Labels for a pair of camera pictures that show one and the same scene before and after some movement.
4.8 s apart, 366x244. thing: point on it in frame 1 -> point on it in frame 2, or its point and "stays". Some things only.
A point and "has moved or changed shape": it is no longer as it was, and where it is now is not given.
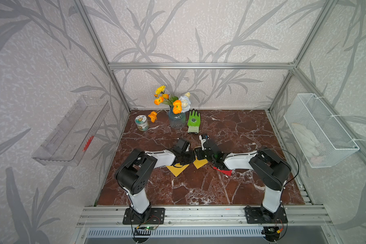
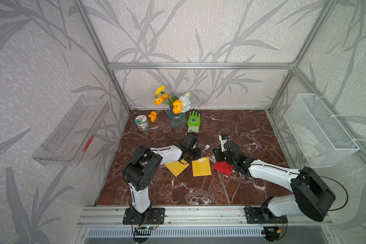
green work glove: x=193 y=122 stays
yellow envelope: x=198 y=163 has moved or changed shape
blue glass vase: x=177 y=121 stays
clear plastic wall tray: x=71 y=138 stays
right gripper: x=199 y=151 -> x=217 y=155
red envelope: x=227 y=172 stays
